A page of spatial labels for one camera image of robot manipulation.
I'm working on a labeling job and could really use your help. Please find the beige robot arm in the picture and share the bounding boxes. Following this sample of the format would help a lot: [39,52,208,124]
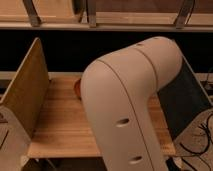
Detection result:
[81,37,182,171]

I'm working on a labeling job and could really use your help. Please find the brown round plate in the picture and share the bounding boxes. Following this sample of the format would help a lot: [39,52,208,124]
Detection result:
[74,79,81,99]

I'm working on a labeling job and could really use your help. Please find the right dark side panel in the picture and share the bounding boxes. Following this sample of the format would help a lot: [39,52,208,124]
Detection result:
[158,58,213,140]

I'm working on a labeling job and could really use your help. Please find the left wooden side panel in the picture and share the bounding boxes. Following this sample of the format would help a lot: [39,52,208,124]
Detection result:
[0,38,49,141]

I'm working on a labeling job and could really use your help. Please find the wooden shelf with brackets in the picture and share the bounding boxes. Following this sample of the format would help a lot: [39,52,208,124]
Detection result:
[0,0,213,32]

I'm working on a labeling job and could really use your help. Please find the black cables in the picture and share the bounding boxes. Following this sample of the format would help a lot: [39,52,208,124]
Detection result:
[166,68,213,171]

